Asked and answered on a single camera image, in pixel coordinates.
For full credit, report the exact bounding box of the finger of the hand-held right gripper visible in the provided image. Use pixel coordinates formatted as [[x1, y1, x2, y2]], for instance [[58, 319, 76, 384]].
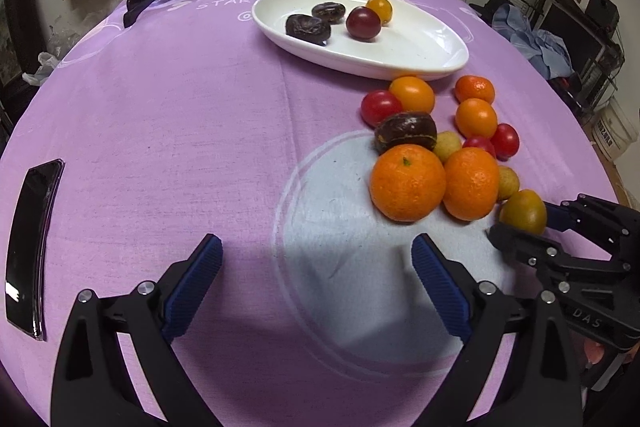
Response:
[[544, 194, 640, 259], [487, 222, 632, 281]]

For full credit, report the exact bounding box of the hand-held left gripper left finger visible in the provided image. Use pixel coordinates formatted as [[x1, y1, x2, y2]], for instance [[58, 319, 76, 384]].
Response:
[[50, 233, 224, 427]]

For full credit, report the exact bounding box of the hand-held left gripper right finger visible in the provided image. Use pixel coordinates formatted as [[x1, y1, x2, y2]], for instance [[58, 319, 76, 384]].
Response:
[[410, 233, 586, 427]]

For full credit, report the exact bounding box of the yellow-brown cherry tomato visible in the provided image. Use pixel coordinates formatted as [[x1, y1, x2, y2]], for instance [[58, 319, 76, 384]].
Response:
[[499, 189, 548, 236]]

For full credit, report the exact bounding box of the white oval plate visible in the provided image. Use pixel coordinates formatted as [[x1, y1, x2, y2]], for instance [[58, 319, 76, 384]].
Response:
[[251, 0, 470, 81]]

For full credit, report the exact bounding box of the pale yellow longan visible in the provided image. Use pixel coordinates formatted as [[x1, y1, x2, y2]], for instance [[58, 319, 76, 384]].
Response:
[[496, 165, 521, 202], [433, 131, 463, 164]]

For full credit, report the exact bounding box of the white plastic bucket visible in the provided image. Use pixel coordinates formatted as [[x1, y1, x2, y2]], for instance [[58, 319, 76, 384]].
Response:
[[591, 97, 640, 160]]

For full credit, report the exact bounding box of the large tangerine with green stem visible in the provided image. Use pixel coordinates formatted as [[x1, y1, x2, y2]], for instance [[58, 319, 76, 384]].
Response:
[[369, 144, 447, 223]]

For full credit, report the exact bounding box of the small tangerine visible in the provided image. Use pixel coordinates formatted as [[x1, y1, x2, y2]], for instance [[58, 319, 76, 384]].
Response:
[[454, 75, 496, 104]]

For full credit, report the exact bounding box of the black smartphone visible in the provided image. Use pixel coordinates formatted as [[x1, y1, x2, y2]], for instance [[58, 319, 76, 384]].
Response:
[[4, 159, 66, 341]]

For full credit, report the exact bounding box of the blue cloth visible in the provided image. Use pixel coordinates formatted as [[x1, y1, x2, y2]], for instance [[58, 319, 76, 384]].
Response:
[[492, 3, 576, 80]]

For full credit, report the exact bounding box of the black computer monitor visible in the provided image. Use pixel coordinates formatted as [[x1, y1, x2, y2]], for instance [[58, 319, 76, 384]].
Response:
[[537, 0, 620, 80]]

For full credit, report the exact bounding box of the black speaker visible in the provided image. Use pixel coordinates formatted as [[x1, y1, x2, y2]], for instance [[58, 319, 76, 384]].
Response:
[[585, 0, 621, 32]]

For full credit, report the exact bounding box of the white plastic bag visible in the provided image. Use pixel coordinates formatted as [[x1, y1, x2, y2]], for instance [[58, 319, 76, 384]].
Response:
[[22, 52, 63, 86]]

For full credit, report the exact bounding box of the yellow-orange cherry tomato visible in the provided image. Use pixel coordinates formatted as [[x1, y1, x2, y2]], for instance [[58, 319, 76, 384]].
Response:
[[366, 0, 393, 26]]

